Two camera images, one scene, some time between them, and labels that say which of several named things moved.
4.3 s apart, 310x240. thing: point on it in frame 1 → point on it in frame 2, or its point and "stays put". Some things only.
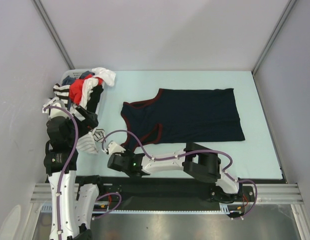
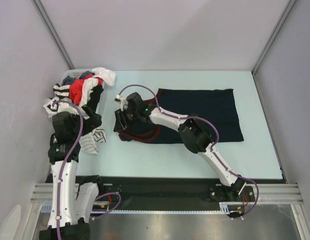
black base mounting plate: x=119 y=192 stays put
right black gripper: x=127 y=152 → x=122 y=121
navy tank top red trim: x=185 y=115 stays put
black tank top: x=94 y=98 stays put
